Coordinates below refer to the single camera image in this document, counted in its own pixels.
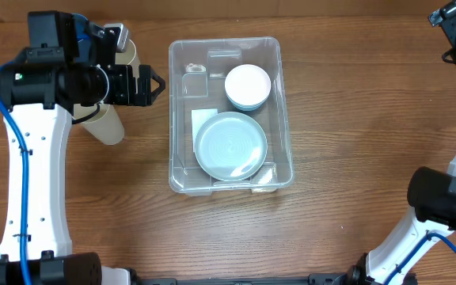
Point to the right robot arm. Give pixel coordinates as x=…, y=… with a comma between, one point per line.
x=431, y=215

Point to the pink bowl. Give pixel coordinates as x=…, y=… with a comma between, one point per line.
x=247, y=84

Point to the light blue bowl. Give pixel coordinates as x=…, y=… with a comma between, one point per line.
x=246, y=107

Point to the beige cup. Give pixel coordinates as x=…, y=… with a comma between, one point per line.
x=129, y=56
x=105, y=126

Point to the clear plastic storage bin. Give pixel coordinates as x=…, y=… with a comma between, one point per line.
x=197, y=71

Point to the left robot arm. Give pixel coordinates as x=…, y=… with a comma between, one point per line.
x=69, y=62

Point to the rear dark blue cup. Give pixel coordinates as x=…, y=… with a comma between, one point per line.
x=83, y=39

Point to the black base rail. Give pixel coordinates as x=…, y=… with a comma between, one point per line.
x=313, y=279

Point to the grey plate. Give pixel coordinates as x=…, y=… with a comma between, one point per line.
x=231, y=146

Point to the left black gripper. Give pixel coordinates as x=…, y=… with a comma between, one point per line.
x=124, y=95

